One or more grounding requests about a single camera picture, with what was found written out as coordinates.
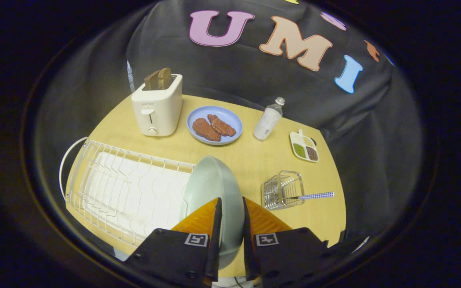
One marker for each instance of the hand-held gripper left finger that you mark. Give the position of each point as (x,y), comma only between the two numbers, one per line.
(216,236)

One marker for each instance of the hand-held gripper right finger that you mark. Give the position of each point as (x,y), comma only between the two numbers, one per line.
(247,236)

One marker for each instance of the pale green plate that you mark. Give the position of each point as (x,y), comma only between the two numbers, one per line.
(214,188)

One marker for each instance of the white divided spice dish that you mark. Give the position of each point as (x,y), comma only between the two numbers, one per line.
(304,146)

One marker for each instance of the blue plate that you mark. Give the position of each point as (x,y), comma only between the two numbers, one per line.
(214,124)

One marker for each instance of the brown meat patty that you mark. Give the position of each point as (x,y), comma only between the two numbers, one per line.
(205,129)
(221,125)

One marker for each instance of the clear plastic bottle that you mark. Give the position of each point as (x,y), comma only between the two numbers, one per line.
(268,120)

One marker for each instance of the white toaster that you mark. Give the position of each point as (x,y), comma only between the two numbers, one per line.
(157,108)

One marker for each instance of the brown toast slice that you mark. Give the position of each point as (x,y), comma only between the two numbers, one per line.
(165,78)
(152,80)

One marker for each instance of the black backdrop cloth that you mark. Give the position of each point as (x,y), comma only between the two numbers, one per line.
(254,68)

